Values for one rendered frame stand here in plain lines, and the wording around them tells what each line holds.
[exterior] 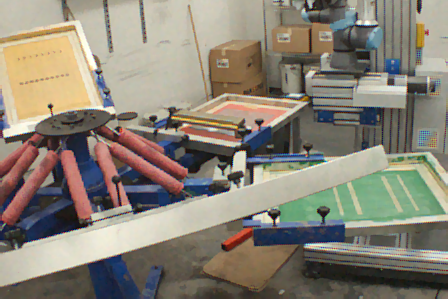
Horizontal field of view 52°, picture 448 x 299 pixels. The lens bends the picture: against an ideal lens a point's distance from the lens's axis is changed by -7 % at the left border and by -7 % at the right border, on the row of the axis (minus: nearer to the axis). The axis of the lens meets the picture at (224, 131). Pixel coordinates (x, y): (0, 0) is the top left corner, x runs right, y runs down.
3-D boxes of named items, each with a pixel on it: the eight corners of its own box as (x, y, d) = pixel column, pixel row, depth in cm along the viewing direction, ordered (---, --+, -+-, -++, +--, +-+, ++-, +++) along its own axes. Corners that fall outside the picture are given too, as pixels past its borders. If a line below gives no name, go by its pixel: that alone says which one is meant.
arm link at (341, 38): (340, 44, 258) (339, 19, 254) (361, 47, 249) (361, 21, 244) (327, 48, 250) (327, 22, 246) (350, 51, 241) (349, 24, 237)
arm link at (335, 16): (329, 26, 226) (328, 3, 223) (349, 28, 219) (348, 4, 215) (319, 29, 221) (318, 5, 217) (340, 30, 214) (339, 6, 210)
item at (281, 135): (279, 162, 300) (277, 111, 289) (291, 164, 295) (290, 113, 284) (239, 194, 265) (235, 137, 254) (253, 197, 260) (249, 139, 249)
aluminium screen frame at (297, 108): (226, 98, 321) (225, 93, 319) (308, 108, 289) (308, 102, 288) (144, 139, 260) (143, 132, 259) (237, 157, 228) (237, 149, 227)
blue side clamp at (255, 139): (262, 136, 254) (262, 124, 252) (271, 138, 252) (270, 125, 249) (231, 158, 231) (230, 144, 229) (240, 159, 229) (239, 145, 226)
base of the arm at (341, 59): (359, 63, 258) (359, 45, 254) (356, 69, 244) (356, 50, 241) (331, 62, 263) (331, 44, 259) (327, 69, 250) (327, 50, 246)
